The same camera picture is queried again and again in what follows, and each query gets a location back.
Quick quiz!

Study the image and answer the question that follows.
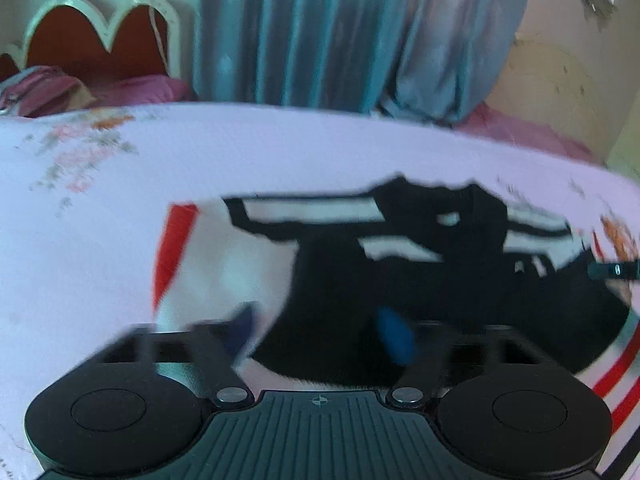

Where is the folded bedding pile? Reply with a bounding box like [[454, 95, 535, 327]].
[[0, 66, 96, 119]]

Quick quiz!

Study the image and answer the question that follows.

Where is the crystal wall lamp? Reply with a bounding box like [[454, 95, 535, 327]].
[[580, 0, 619, 26]]

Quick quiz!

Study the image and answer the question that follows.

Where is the striped knit sweater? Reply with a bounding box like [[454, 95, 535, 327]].
[[150, 174, 640, 480]]

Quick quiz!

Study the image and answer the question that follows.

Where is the red scalloped headboard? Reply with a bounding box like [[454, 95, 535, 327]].
[[0, 0, 184, 94]]

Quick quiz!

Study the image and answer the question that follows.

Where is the thin white cable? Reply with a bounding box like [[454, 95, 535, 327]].
[[148, 4, 169, 72]]

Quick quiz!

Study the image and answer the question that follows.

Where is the cream headboard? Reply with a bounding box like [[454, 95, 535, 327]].
[[487, 35, 626, 161]]

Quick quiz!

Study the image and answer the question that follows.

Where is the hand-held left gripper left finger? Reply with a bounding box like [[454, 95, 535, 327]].
[[92, 303, 259, 408]]

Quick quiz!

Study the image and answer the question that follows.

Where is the floral bed sheet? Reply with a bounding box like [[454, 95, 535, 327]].
[[0, 102, 640, 480]]

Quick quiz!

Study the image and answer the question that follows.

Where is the pink bed sheet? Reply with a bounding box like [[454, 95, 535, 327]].
[[457, 102, 601, 164]]

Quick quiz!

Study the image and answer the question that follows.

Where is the pink pillow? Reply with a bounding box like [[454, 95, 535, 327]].
[[85, 75, 194, 106]]

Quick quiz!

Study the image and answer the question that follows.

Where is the blue curtain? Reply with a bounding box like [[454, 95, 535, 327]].
[[380, 0, 536, 126], [192, 0, 401, 112]]

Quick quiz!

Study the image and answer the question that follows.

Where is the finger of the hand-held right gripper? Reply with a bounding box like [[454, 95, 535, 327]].
[[588, 261, 640, 281]]

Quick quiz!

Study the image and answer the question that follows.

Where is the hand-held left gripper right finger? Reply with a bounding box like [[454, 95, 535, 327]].
[[375, 310, 574, 409]]

